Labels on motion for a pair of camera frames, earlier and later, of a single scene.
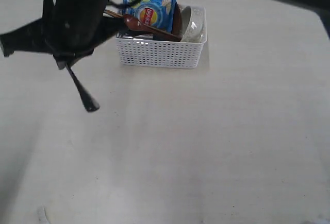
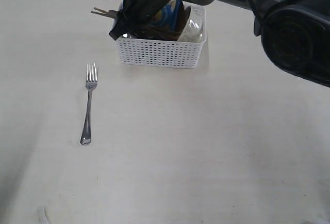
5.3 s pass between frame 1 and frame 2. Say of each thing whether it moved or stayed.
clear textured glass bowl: stayed
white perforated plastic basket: stayed
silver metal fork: moved
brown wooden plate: moved
